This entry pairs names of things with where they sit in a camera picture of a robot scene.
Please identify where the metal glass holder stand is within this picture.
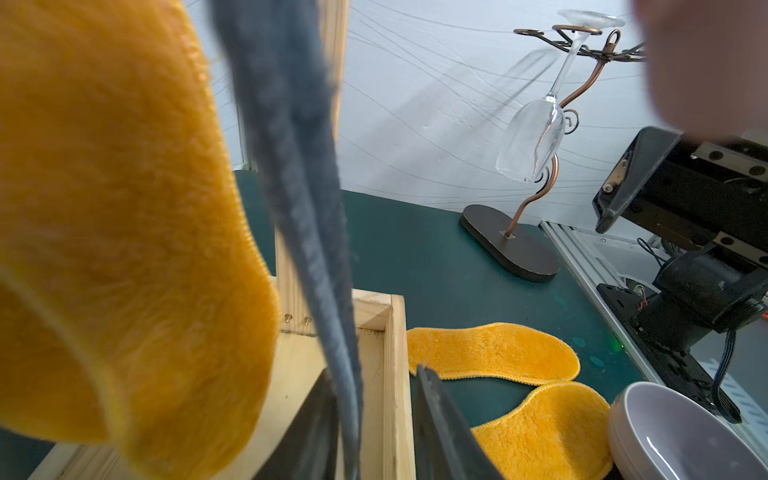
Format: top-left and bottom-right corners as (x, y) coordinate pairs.
(460, 20), (644, 283)

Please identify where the hanging wine glass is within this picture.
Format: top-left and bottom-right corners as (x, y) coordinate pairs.
(496, 9), (625, 183)

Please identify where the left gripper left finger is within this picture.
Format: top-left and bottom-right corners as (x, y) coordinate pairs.
(253, 369), (339, 480)

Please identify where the yellow insole back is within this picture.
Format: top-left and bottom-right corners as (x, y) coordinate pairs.
(1, 1), (279, 479)

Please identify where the yellow insole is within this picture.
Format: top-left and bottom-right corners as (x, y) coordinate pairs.
(407, 322), (581, 386)
(1, 1), (279, 479)
(472, 382), (614, 479)

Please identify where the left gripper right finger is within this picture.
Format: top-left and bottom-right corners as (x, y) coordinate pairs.
(413, 365), (503, 479)

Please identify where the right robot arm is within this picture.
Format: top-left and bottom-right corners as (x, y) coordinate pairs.
(593, 127), (767, 424)

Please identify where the purple bowl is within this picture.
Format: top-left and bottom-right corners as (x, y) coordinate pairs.
(608, 382), (767, 479)

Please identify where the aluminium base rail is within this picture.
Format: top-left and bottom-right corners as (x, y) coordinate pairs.
(540, 221), (767, 461)

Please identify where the wooden clothes rack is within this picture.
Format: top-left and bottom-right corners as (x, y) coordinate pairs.
(27, 0), (418, 480)

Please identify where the yellow insole front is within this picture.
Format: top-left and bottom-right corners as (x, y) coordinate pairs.
(407, 322), (581, 386)

